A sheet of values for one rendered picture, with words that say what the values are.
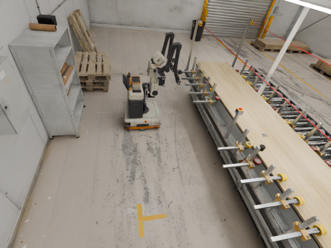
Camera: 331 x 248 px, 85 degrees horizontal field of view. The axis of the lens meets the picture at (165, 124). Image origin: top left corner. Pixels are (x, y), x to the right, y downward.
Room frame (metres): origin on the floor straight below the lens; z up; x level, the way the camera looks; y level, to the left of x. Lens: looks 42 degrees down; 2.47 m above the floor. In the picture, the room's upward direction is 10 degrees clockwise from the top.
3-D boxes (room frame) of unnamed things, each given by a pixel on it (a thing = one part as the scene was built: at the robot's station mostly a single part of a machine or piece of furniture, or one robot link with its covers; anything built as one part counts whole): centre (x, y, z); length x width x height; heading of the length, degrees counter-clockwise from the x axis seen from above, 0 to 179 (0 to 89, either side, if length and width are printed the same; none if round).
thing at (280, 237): (0.61, -1.21, 0.95); 0.50 x 0.04 x 0.04; 107
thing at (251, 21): (4.16, -1.33, 1.25); 0.15 x 0.08 x 1.10; 17
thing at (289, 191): (0.91, -1.18, 0.89); 0.04 x 0.04 x 0.48; 17
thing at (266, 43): (9.13, -4.67, 0.23); 2.41 x 0.77 x 0.17; 109
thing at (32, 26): (2.46, 1.82, 1.59); 0.30 x 0.08 x 0.08; 107
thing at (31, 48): (2.36, 1.78, 0.78); 0.90 x 0.45 x 1.55; 17
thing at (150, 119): (2.71, 0.50, 0.16); 0.67 x 0.64 x 0.25; 107
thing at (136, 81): (2.67, 0.61, 0.87); 0.23 x 0.15 x 0.11; 17
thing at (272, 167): (1.15, -1.11, 0.89); 0.04 x 0.04 x 0.48; 17
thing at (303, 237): (0.65, -1.26, 0.95); 0.14 x 0.06 x 0.05; 17
